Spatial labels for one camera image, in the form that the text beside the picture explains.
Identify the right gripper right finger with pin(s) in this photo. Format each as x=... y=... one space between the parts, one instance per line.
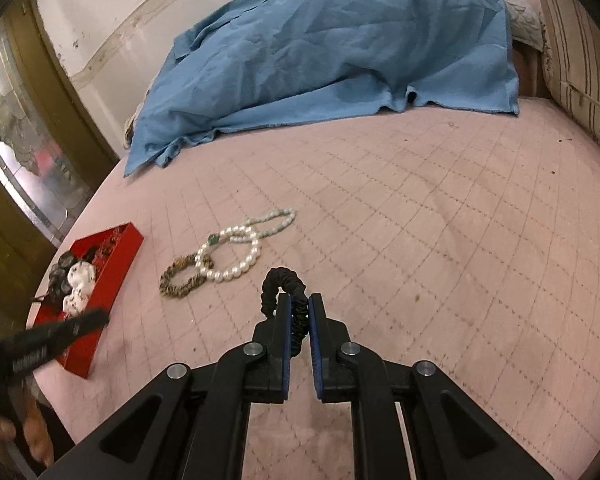
x=409 y=422

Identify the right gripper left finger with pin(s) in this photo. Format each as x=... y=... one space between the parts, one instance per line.
x=190 y=423

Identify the black grey organza scrunchie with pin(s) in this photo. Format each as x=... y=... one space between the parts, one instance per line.
x=58 y=285

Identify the white dotted scrunchie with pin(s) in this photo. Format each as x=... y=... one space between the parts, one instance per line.
x=82 y=279

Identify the person's hand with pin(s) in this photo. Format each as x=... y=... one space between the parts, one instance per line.
x=34 y=430

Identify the red dotted scrunchie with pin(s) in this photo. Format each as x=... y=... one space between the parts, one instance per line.
x=106 y=248

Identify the red tray box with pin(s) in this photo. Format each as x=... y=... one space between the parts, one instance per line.
x=78 y=357

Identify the pink quilted bedspread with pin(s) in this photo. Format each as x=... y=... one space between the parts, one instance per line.
x=470 y=240

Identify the floral blanket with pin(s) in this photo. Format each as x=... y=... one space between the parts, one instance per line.
x=128 y=128

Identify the striped beige pillow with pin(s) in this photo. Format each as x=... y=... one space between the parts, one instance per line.
x=571 y=61

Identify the blue cloth sheet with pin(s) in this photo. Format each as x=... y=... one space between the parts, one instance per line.
x=256 y=64

